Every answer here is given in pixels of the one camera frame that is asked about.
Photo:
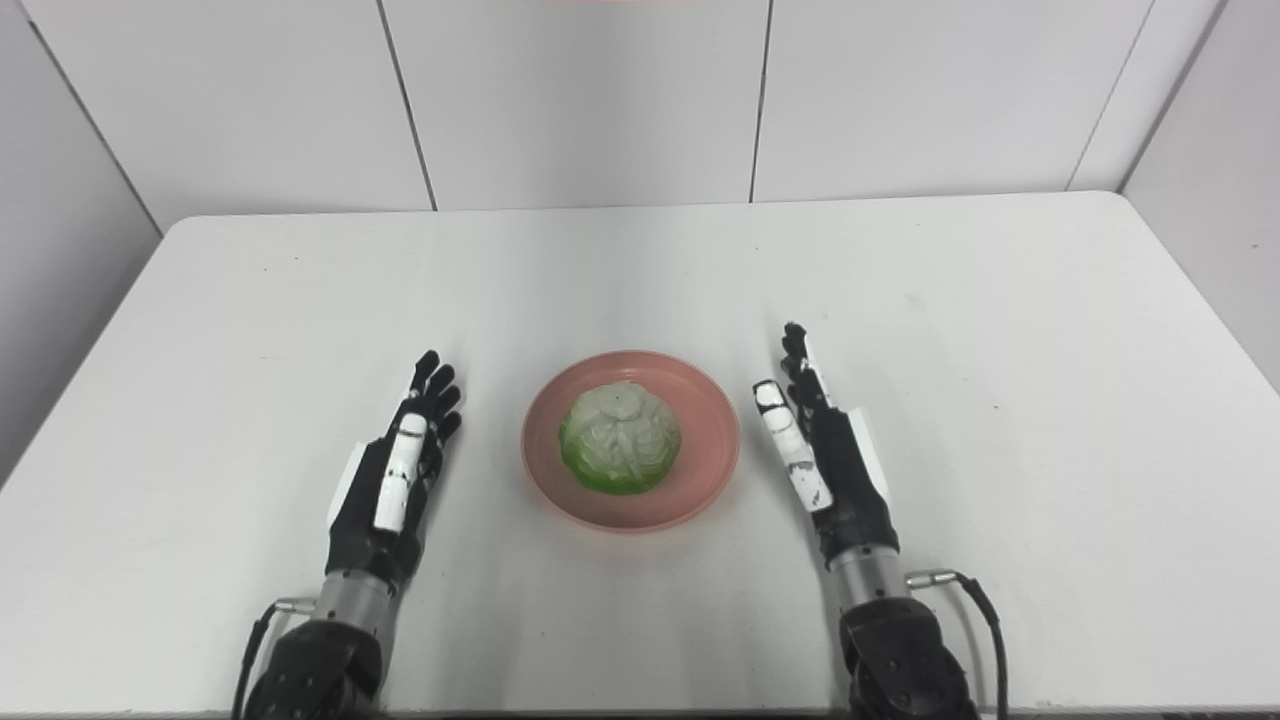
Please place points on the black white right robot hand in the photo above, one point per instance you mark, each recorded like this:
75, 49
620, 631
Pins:
850, 490

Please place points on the green white cabbage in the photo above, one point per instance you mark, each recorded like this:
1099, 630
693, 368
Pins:
620, 440

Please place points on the pink round plate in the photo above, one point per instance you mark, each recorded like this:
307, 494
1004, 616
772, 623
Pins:
705, 420

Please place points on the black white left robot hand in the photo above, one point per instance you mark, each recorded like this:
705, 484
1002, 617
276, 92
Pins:
360, 530

